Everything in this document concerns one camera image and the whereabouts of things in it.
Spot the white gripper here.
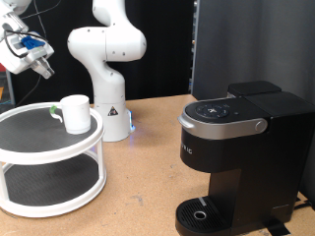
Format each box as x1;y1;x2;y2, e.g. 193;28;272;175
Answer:
0;33;55;80

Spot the white mug with green tape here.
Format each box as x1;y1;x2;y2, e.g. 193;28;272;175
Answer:
48;93;92;136

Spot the black Keurig coffee machine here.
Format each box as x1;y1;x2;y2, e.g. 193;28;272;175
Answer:
174;81;315;236

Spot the white two-tier turntable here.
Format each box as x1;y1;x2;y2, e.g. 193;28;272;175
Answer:
0;101;107;219

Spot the black tape strip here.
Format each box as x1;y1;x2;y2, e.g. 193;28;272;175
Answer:
265;219;291;236

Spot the thin black hanging cable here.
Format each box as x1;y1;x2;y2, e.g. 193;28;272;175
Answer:
11;0;48;107

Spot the grey metal frame post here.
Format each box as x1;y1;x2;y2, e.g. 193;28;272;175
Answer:
4;70;16;105

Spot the black camera cable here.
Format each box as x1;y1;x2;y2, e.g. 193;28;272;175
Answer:
2;0;63;60

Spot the black power cord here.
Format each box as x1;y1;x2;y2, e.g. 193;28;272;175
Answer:
292;196;315;212

